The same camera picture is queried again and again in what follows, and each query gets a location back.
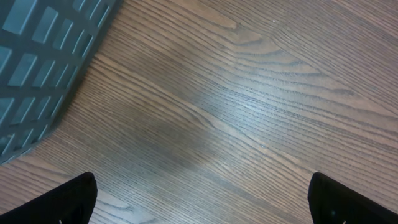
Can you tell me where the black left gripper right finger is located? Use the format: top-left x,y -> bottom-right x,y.
308,172 -> 397,224

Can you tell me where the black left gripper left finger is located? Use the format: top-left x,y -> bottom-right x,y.
1,172 -> 98,224

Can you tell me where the grey plastic shopping basket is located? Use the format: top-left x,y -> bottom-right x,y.
1,0 -> 122,163

